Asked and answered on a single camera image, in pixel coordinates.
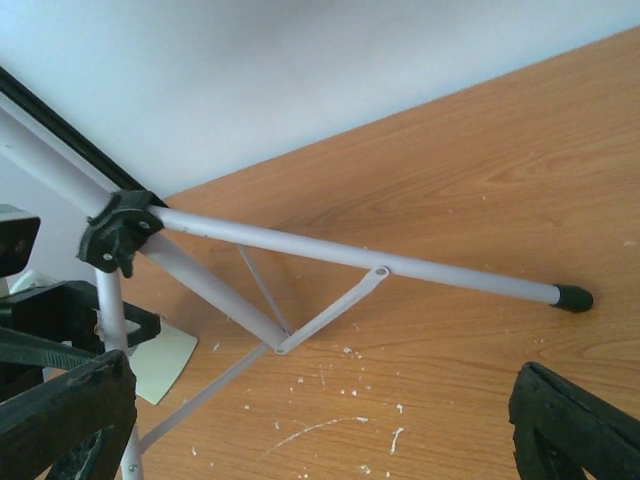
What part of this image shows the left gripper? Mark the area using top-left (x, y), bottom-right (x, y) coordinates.
top-left (0, 279), bottom-right (164, 391)

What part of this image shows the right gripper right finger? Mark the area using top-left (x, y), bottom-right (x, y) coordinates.
top-left (508, 362), bottom-right (639, 479)

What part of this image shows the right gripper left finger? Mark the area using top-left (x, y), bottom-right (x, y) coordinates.
top-left (1, 350), bottom-right (137, 479)

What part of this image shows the white metronome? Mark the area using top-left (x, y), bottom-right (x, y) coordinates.
top-left (128, 320), bottom-right (198, 405)

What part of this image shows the white music stand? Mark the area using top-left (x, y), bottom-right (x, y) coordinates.
top-left (0, 94), bottom-right (595, 480)

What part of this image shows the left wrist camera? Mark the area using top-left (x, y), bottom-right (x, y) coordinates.
top-left (0, 204), bottom-right (41, 278)

